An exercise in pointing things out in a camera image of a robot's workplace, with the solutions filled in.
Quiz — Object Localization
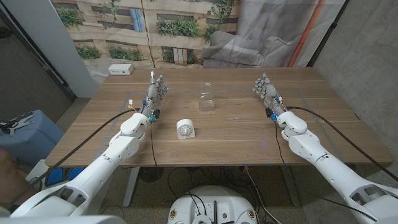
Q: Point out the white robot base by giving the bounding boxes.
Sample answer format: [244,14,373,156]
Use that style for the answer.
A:
[167,185,258,224]

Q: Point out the white table leg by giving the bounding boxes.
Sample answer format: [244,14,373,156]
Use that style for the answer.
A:
[123,167,141,208]
[281,165,301,208]

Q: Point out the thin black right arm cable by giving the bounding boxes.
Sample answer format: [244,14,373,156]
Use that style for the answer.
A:
[274,120,379,222]

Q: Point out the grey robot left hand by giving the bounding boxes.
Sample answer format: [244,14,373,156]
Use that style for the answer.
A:
[138,70,170,123]

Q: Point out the grey metal tool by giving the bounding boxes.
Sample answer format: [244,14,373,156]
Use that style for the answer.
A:
[0,111,35,137]

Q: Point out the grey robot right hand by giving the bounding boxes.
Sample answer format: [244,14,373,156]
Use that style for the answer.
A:
[252,72,287,122]

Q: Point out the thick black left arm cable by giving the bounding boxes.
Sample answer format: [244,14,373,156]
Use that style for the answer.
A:
[6,108,141,209]

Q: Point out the blurred person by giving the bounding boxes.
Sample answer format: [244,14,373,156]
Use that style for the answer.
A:
[0,148,30,203]

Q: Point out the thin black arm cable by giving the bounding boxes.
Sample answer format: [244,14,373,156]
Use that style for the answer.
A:
[274,120,379,222]
[149,120,159,170]

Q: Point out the black backdrop stand pole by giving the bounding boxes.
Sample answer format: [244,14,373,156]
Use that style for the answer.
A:
[306,0,351,68]

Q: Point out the white kitchen timer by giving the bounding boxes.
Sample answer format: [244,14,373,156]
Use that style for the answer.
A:
[176,118,196,140]

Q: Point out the clear plastic cup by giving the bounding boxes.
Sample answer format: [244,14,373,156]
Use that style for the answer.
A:
[198,82,216,112]

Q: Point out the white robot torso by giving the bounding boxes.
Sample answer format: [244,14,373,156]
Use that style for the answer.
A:
[0,214,127,224]

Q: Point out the white power strip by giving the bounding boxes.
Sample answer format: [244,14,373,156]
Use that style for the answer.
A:
[108,63,134,76]

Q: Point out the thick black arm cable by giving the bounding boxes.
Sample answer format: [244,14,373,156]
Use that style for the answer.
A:
[6,108,141,209]
[285,106,398,183]

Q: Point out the grey floor cable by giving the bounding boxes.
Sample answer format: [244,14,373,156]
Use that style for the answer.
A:
[244,166,282,224]

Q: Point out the blue and black floor device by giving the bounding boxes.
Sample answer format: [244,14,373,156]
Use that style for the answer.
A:
[44,167,85,188]

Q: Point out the black round floor object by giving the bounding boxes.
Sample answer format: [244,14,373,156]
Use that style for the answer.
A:
[139,167,165,184]

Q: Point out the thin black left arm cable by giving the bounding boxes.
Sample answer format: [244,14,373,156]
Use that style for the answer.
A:
[149,120,159,170]

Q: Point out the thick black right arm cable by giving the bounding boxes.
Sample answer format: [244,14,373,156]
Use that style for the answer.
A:
[285,106,398,183]

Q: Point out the blue storage box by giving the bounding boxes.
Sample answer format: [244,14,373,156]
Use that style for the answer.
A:
[0,109,65,167]

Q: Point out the printed fabric backdrop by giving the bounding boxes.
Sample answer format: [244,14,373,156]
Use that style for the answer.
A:
[50,0,348,86]

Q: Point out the white floor box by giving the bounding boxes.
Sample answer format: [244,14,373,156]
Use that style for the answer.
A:
[25,159,50,192]

